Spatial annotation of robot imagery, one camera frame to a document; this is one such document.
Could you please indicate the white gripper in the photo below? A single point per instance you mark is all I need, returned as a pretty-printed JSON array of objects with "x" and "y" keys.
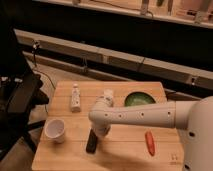
[{"x": 100, "y": 130}]

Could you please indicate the black eraser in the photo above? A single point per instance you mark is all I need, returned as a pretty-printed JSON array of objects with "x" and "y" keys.
[{"x": 92, "y": 143}]

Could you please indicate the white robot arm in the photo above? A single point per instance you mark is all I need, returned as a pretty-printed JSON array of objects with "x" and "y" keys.
[{"x": 195, "y": 117}]

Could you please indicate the white tube bottle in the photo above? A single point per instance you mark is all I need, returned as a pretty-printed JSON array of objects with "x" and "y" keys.
[{"x": 75, "y": 99}]

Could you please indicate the green bowl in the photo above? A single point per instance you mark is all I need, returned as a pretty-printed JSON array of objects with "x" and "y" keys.
[{"x": 138, "y": 98}]

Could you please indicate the white cup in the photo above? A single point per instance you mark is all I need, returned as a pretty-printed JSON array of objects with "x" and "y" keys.
[{"x": 55, "y": 130}]

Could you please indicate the orange carrot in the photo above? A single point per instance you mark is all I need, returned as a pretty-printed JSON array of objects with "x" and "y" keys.
[{"x": 150, "y": 143}]

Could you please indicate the black office chair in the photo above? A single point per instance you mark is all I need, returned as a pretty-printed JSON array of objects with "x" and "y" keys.
[{"x": 19, "y": 94}]

